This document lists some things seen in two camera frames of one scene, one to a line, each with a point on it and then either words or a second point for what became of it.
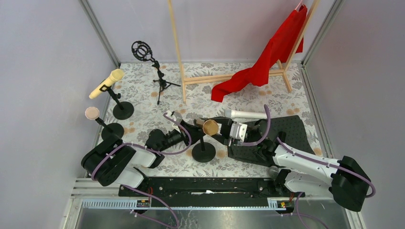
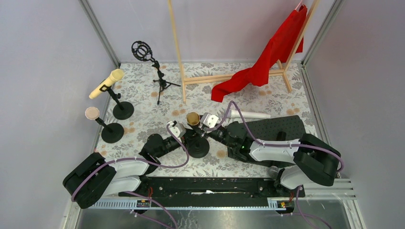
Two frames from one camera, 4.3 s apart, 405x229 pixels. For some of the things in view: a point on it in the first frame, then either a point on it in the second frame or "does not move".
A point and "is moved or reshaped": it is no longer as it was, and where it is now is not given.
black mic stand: x=122 y=111 does not move
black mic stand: x=203 y=152 is moved or reshaped
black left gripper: x=188 y=132 does not move
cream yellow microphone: x=115 y=75 does not move
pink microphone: x=91 y=113 does not move
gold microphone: x=210 y=127 -> x=193 y=118
